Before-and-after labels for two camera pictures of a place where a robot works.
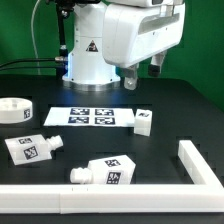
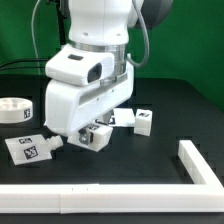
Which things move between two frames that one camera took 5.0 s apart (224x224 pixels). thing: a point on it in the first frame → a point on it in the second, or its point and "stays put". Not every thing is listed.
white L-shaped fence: [205, 194] stays put
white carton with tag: [143, 122] stays put
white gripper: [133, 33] → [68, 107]
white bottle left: [27, 149] stays put
